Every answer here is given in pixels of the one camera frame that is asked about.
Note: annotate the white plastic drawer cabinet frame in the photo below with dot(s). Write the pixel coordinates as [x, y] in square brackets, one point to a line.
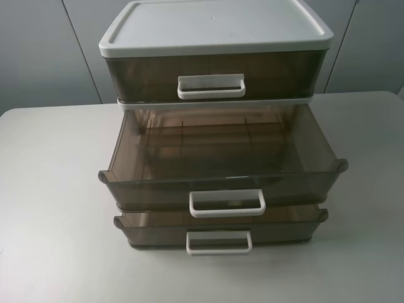
[200, 28]

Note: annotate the smoky drawer white handle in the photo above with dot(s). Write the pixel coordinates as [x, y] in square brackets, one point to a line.
[162, 157]
[220, 236]
[220, 77]

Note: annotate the smoky bottom drawer white handle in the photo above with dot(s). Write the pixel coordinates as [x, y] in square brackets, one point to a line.
[220, 236]

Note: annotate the smoky top drawer white handle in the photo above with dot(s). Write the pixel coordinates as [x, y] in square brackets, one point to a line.
[220, 77]

